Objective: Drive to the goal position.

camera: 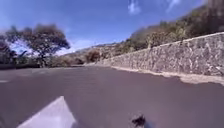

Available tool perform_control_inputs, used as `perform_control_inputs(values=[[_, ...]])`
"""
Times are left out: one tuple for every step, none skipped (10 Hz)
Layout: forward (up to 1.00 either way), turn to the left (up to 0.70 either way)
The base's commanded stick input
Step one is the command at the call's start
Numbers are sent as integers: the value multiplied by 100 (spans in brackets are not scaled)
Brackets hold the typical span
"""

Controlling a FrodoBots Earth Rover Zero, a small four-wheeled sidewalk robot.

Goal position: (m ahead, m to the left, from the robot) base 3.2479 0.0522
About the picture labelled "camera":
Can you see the grey asphalt road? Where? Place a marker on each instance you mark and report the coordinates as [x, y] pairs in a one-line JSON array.
[[110, 96]]

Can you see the robot's own part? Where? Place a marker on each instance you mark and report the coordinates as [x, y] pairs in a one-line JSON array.
[[139, 120]]

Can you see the bushy dry hillside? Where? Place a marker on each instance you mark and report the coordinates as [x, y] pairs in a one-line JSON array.
[[166, 33]]

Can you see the wide spreading tree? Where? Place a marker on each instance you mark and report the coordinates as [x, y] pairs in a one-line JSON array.
[[43, 39]]

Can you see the pale roadside strip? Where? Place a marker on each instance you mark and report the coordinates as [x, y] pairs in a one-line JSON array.
[[190, 77]]

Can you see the low dark roadside hedge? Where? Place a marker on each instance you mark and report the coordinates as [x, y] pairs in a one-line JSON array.
[[16, 66]]

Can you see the rough stone retaining wall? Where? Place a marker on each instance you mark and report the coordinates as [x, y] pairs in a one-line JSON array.
[[186, 55]]

